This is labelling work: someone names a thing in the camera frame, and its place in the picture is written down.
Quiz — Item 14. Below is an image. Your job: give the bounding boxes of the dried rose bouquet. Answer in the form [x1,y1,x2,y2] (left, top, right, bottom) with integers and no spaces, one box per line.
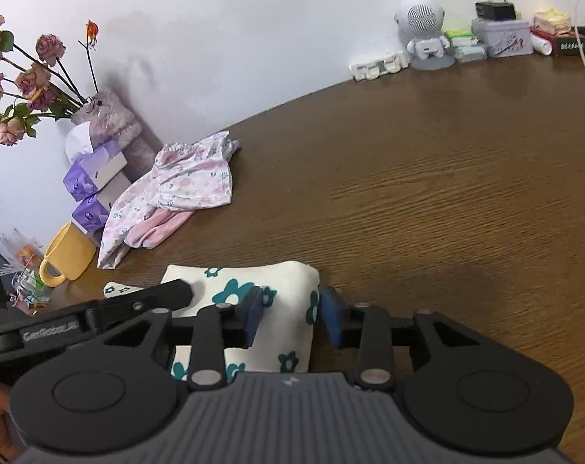
[0,14,101,148]

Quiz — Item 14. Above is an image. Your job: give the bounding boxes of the sealed purple tissue pack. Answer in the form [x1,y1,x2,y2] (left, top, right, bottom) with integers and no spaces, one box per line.
[71,171,133,247]

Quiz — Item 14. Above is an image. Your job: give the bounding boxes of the pale yellow small box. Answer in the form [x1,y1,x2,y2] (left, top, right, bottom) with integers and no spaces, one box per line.
[533,7,574,34]

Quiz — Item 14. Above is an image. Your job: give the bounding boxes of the black charger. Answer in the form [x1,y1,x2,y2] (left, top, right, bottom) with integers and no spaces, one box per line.
[475,0,517,22]

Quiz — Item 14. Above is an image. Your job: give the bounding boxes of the red black box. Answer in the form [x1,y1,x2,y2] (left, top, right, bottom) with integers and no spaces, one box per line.
[532,29,585,58]

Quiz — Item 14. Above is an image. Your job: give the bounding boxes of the pink floral garment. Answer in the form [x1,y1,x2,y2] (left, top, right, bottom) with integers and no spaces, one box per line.
[96,131,242,270]

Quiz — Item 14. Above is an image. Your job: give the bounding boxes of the cream green-flowered garment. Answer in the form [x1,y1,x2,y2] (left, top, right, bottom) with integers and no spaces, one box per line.
[103,261,321,382]

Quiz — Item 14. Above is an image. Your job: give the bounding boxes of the white robot-shaped speaker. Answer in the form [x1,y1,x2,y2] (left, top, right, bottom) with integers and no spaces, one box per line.
[394,0,455,71]

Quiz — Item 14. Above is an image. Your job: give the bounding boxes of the colourful clear packets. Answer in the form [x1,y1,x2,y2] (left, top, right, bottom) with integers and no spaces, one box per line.
[0,226,54,310]

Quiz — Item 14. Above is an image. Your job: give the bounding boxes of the plain pink cloth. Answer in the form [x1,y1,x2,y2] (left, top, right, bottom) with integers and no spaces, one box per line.
[123,209,194,251]

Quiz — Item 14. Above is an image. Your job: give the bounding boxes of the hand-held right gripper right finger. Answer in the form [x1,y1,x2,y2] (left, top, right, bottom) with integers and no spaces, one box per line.
[320,287,484,392]

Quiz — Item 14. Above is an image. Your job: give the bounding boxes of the open purple tissue pack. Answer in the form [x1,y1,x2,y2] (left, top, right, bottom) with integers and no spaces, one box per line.
[63,122,129,202]

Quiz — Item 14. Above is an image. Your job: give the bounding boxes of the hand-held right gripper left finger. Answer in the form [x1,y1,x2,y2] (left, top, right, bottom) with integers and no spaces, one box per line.
[101,286,265,392]

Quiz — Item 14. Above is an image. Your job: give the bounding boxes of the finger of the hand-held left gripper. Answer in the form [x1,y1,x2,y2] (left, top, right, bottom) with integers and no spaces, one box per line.
[84,279,195,332]

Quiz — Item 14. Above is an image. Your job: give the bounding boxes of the yellow mug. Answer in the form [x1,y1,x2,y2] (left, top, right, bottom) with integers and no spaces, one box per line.
[39,222,99,288]

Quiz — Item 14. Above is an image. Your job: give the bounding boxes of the white tube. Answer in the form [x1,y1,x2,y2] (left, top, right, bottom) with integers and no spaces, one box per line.
[529,34,554,56]

